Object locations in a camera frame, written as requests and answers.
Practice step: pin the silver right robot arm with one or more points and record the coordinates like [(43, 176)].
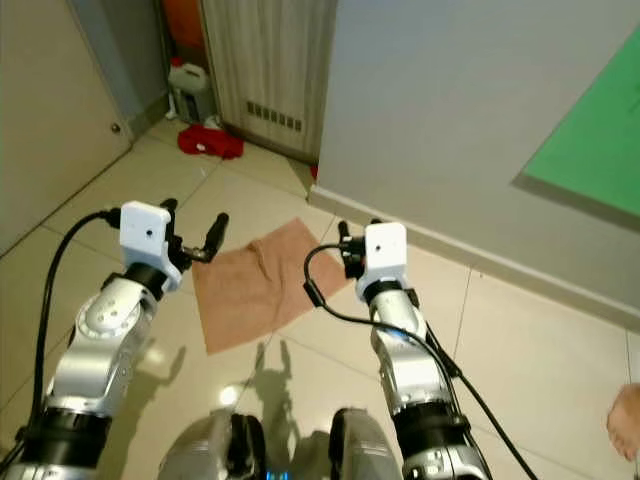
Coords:
[(410, 370)]

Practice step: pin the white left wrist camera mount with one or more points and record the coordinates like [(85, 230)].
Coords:
[(145, 232)]

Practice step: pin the green wall board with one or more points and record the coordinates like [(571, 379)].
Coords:
[(595, 140)]

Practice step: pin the plain white door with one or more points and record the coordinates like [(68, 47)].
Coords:
[(50, 100)]

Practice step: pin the red crumpled cloth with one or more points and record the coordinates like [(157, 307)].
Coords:
[(210, 141)]

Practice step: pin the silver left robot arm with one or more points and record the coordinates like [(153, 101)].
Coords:
[(100, 335)]

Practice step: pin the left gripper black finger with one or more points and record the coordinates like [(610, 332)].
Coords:
[(168, 204), (216, 231)]

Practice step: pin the door vent grille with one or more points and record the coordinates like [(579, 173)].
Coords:
[(274, 117)]

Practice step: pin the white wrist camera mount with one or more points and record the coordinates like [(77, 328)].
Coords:
[(385, 255), (145, 232)]

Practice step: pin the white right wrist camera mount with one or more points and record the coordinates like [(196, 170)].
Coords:
[(385, 255)]

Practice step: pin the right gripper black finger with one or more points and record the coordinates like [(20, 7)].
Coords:
[(375, 222), (343, 233)]

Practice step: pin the grey robot leg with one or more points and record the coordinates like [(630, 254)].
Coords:
[(365, 450), (200, 450)]

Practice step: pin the grey right robot leg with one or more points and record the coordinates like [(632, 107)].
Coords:
[(365, 450)]

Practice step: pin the grey left robot leg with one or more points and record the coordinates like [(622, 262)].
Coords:
[(200, 450)]

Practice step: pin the orange object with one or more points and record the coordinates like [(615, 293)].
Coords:
[(183, 22)]

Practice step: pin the bare person foot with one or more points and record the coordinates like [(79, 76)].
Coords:
[(627, 425)]

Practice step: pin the pink floor cloth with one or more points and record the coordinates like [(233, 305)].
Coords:
[(260, 285)]

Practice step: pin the white plastic jug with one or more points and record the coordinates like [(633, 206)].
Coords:
[(188, 92)]

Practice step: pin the wood grain door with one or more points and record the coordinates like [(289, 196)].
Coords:
[(270, 55)]

